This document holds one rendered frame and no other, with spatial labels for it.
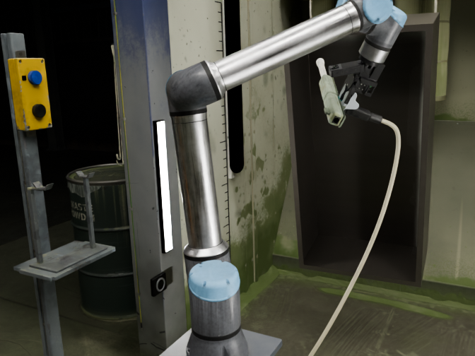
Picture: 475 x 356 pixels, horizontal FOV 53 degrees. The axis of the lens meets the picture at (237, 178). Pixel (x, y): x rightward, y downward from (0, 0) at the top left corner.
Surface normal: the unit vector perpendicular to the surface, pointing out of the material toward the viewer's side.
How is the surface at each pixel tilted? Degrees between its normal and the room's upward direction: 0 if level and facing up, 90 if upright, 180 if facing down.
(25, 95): 90
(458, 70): 90
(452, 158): 57
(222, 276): 5
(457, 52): 90
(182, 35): 90
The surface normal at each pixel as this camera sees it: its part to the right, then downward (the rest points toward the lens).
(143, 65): -0.47, 0.21
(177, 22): 0.88, 0.08
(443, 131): -0.41, -0.36
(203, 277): -0.02, -0.95
